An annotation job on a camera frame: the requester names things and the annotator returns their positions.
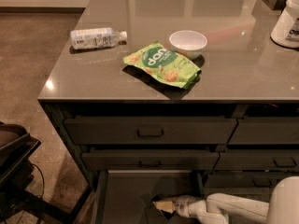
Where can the middle left drawer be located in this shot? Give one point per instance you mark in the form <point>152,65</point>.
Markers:
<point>149,159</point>

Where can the grey cabinet island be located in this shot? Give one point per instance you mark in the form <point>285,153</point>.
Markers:
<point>244,74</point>

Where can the middle right drawer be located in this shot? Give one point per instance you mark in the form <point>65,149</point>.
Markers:
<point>257,160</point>

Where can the clear plastic water bottle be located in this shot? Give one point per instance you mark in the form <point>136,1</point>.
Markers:
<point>96,38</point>

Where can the white canister with label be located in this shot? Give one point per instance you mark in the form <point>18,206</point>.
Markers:
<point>286,31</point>

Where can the open bottom left drawer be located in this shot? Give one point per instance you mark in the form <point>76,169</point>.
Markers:
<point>125,197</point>

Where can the black cart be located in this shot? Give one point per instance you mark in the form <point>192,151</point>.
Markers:
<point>16,146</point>

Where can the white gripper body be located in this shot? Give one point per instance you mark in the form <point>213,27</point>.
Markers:
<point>186,206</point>

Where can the blue rxbar blueberry bar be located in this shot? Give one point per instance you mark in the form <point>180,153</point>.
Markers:
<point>159,197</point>

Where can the bottom right drawer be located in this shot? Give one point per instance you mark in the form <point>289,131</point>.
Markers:
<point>244,180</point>

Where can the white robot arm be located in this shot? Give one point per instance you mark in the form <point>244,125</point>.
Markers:
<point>216,208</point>

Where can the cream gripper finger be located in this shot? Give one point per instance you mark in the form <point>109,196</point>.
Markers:
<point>166,205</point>

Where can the white bowl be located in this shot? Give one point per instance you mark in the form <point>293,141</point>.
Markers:
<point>188,43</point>

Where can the green snack bag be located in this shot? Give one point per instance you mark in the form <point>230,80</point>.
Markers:
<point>164,65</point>

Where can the top right drawer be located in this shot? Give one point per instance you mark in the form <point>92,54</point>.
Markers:
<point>266,131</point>

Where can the top left drawer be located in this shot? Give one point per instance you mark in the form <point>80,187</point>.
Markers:
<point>149,130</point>

